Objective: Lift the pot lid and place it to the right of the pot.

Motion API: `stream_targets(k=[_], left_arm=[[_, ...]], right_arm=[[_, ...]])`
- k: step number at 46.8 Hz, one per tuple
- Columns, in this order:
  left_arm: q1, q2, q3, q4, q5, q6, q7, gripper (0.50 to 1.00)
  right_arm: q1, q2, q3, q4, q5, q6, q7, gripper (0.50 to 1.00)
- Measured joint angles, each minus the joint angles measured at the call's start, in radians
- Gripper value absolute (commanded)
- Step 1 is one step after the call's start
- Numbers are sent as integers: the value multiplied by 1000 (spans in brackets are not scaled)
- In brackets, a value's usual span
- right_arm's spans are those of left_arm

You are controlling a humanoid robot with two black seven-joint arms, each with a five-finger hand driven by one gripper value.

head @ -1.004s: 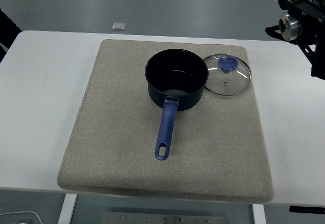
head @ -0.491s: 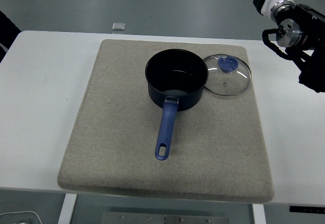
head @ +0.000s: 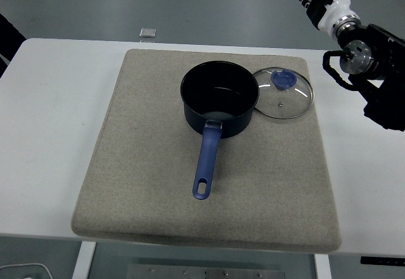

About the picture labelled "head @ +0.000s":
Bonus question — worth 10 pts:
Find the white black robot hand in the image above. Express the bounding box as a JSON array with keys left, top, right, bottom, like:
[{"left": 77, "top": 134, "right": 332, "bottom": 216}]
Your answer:
[{"left": 281, "top": 0, "right": 360, "bottom": 36}]

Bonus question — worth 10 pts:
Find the glass pot lid blue knob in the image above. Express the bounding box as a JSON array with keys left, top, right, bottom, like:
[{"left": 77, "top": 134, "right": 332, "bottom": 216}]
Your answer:
[{"left": 251, "top": 66, "right": 315, "bottom": 121}]

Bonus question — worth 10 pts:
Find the small silver square floor plate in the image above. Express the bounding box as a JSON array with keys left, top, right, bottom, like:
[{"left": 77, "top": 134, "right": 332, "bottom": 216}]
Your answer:
[{"left": 139, "top": 27, "right": 158, "bottom": 39}]

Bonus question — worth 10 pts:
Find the beige fabric mat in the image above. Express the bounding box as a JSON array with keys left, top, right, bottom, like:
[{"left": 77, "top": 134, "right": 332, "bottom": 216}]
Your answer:
[{"left": 70, "top": 48, "right": 342, "bottom": 251}]

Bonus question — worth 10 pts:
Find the black table control panel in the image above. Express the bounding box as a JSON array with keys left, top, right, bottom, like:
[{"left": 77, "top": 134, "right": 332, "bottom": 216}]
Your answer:
[{"left": 360, "top": 256, "right": 405, "bottom": 266}]

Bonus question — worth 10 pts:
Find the white table leg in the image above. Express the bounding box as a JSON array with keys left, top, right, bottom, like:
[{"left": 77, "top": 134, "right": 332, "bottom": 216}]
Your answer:
[
  {"left": 72, "top": 242, "right": 97, "bottom": 279},
  {"left": 313, "top": 255, "right": 332, "bottom": 279}
]

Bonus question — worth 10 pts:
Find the person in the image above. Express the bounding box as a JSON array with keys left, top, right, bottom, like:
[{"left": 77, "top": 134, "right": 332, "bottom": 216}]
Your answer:
[{"left": 0, "top": 13, "right": 27, "bottom": 79}]

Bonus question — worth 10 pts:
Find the dark pot with blue handle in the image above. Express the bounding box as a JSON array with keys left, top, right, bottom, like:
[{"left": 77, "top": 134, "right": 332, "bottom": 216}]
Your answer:
[{"left": 180, "top": 60, "right": 260, "bottom": 201}]

